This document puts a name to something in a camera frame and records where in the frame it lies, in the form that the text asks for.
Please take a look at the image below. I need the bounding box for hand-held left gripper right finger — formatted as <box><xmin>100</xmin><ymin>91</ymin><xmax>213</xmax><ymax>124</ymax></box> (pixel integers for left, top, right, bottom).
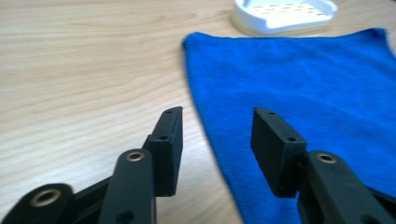
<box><xmin>250</xmin><ymin>107</ymin><xmax>396</xmax><ymax>224</ymax></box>

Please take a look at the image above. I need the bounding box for blue cloth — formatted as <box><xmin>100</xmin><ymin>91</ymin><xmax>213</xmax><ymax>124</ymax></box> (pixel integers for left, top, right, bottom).
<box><xmin>181</xmin><ymin>27</ymin><xmax>396</xmax><ymax>224</ymax></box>

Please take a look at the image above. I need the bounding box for white soap dish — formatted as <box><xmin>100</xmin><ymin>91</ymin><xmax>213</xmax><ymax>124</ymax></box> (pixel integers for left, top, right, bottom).
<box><xmin>231</xmin><ymin>0</ymin><xmax>339</xmax><ymax>37</ymax></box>

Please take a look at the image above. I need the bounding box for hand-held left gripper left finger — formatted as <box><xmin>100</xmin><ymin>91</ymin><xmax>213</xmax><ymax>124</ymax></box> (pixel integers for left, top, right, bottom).
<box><xmin>98</xmin><ymin>105</ymin><xmax>184</xmax><ymax>224</ymax></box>

